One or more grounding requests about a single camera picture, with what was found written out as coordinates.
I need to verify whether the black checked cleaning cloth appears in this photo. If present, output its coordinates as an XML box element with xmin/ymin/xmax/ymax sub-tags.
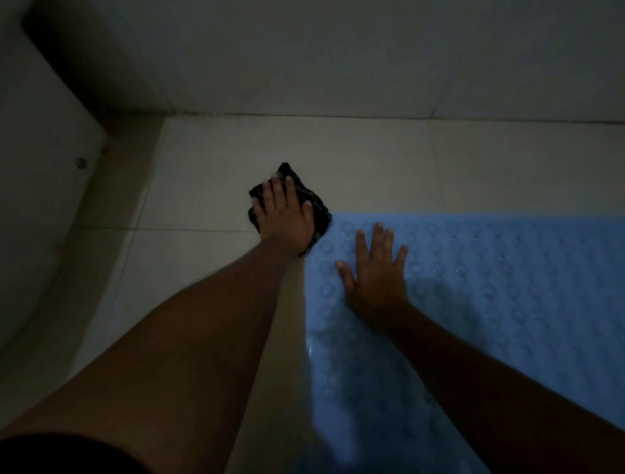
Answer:
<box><xmin>248</xmin><ymin>162</ymin><xmax>333</xmax><ymax>258</ymax></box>

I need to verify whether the person's left hand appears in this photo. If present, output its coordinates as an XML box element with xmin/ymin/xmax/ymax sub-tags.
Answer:
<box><xmin>251</xmin><ymin>172</ymin><xmax>315</xmax><ymax>258</ymax></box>

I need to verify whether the person's left forearm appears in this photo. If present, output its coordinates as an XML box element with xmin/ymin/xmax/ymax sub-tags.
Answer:
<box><xmin>0</xmin><ymin>240</ymin><xmax>304</xmax><ymax>474</ymax></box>

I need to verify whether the blue bubbled bath mat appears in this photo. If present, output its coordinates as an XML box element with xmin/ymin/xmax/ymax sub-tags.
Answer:
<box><xmin>299</xmin><ymin>212</ymin><xmax>625</xmax><ymax>474</ymax></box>

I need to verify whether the person's right hand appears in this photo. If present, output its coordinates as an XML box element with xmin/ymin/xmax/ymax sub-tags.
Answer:
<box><xmin>335</xmin><ymin>222</ymin><xmax>410</xmax><ymax>329</ymax></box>

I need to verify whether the person's right forearm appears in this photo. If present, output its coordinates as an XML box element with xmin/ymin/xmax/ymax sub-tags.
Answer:
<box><xmin>381</xmin><ymin>302</ymin><xmax>625</xmax><ymax>474</ymax></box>

